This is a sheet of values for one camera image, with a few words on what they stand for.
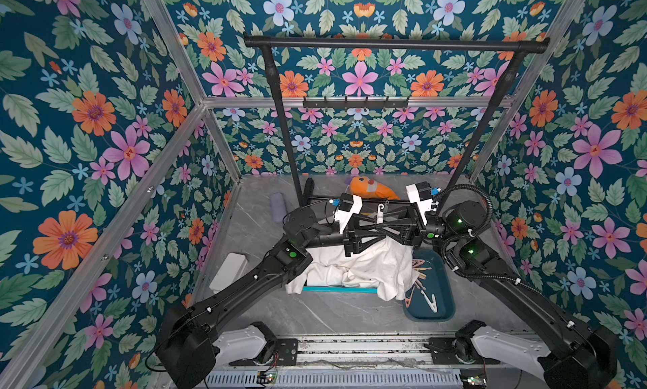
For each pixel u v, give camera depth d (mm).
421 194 507
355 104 930
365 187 1049
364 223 597
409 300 821
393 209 572
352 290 781
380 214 565
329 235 563
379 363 720
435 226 547
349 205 522
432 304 818
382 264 769
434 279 851
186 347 383
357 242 555
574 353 386
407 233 539
